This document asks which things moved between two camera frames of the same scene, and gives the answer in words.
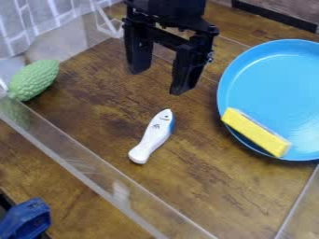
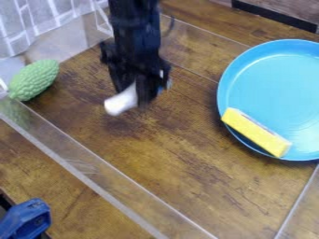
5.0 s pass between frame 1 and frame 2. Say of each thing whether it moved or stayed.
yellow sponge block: stayed
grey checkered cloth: stayed
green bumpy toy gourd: stayed
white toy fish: moved
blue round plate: stayed
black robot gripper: moved
